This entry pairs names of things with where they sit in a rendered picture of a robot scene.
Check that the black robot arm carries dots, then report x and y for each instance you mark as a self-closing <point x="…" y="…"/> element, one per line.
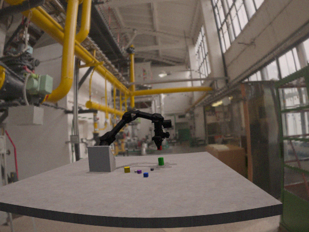
<point x="156" y="118"/>

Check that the yellow cube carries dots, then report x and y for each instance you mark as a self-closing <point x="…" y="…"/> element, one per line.
<point x="127" y="169"/>

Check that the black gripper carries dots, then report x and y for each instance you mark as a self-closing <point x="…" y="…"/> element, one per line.
<point x="158" y="138"/>

